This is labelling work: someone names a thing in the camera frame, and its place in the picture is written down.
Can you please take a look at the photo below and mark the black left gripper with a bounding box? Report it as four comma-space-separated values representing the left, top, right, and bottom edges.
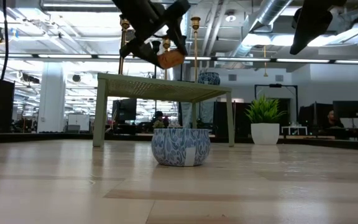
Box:
112, 0, 191, 68

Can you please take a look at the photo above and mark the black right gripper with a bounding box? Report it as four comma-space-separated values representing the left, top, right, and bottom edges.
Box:
290, 0, 347, 56

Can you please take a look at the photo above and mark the short gold candlestick holder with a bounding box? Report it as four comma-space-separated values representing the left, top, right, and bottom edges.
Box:
162, 37, 171, 80

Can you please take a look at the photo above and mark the short black candlestick holder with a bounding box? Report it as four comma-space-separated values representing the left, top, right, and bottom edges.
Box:
152, 40, 162, 79

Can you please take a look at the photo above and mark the tall gold candlestick holder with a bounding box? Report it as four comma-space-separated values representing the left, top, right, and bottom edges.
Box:
190, 16, 201, 84

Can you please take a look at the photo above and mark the medium gold candlestick holder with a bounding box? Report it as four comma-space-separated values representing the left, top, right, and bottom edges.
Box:
118, 18, 131, 76

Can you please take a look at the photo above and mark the green perforated metal riser table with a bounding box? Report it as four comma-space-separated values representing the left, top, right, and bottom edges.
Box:
93, 73, 235, 148

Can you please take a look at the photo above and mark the gold hanging ceiling pendant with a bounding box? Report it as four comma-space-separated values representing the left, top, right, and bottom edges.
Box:
262, 45, 269, 78

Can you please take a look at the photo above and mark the person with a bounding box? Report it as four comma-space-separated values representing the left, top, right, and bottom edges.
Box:
323, 109, 344, 129
152, 110, 167, 129

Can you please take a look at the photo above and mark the black background monitor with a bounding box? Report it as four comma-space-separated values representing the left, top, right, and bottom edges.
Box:
333, 100, 358, 119
112, 98, 138, 125

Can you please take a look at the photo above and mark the small white side table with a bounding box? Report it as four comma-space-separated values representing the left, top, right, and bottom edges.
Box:
280, 125, 308, 136

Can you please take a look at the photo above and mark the white cabinet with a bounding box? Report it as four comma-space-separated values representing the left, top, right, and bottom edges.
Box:
68, 113, 90, 132

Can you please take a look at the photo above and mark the green plant in white pot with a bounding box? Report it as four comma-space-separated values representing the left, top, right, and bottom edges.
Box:
245, 95, 288, 146

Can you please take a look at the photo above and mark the black rectangular stand frame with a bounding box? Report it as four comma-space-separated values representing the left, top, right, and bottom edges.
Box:
254, 83, 298, 127

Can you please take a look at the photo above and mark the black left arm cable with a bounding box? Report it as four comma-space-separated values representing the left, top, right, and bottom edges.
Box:
1, 0, 9, 80

